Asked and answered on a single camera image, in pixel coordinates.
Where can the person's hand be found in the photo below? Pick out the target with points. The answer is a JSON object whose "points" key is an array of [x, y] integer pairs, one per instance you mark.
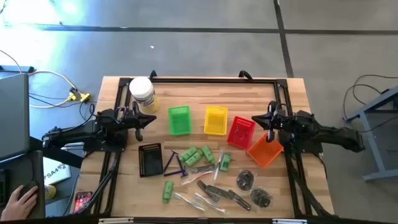
{"points": [[17, 207]]}

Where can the black desk leg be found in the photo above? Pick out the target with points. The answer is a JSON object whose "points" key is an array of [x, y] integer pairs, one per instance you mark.
{"points": [[56, 154]]}

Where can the orange plastic basket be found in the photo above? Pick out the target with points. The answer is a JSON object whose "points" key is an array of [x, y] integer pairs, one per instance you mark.
{"points": [[262, 152]]}

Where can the white printed booklet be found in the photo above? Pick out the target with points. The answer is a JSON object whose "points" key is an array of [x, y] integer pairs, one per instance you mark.
{"points": [[56, 172]]}

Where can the red plastic basket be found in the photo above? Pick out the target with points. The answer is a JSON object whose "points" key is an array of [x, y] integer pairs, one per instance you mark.
{"points": [[241, 133]]}

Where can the yellow-capped bottle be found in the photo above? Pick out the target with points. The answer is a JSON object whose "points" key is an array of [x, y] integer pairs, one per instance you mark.
{"points": [[50, 192]]}

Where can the black aluminium table frame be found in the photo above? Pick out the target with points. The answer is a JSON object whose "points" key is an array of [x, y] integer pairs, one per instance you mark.
{"points": [[217, 80]]}

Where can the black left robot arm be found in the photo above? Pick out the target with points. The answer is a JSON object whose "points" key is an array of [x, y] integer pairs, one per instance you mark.
{"points": [[74, 133]]}

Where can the black computer mouse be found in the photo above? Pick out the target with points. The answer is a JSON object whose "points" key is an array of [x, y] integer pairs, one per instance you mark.
{"points": [[29, 185]]}

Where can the black keyboard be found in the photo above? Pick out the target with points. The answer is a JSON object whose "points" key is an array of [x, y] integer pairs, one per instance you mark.
{"points": [[3, 189]]}

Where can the green plastic basket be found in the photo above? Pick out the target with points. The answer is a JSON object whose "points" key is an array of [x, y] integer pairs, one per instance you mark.
{"points": [[179, 121]]}

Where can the green travel bottle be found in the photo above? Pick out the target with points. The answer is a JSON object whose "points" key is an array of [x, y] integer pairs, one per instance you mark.
{"points": [[225, 162], [168, 191], [188, 153], [193, 159], [207, 154]]}

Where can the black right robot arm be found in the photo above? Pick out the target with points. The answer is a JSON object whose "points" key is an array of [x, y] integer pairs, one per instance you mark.
{"points": [[326, 132]]}

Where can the bagged black hair brush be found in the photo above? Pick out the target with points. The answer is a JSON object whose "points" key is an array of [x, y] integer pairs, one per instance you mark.
{"points": [[260, 198]]}

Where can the yellow plastic basket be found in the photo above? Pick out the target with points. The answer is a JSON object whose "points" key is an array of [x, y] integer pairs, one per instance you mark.
{"points": [[215, 121]]}

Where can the silver frame bracket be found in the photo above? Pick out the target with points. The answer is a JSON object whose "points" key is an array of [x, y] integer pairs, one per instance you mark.
{"points": [[289, 221], [115, 220]]}

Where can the black side desk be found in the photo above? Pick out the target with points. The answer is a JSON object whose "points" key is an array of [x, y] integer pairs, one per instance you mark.
{"points": [[39, 174]]}

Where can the white power strip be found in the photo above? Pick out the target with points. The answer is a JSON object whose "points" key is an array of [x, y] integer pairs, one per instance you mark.
{"points": [[74, 145]]}

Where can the grey metal table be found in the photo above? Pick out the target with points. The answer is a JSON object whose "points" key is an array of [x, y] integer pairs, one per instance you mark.
{"points": [[373, 105]]}

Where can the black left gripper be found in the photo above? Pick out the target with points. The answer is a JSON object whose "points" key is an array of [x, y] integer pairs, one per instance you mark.
{"points": [[132, 119]]}

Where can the yellow disinfecting wipes canister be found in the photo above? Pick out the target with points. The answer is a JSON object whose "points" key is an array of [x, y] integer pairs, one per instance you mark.
{"points": [[141, 88]]}

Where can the smartphone with red case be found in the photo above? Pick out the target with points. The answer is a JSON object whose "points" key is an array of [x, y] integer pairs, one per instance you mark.
{"points": [[82, 201]]}

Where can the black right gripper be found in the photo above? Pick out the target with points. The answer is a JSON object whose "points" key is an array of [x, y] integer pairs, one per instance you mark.
{"points": [[281, 121]]}

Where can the clear plastic bag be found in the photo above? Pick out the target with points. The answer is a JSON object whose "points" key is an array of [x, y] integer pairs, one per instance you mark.
{"points": [[210, 203]]}

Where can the black plastic basket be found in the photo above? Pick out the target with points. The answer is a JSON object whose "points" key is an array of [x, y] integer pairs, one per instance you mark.
{"points": [[150, 160]]}

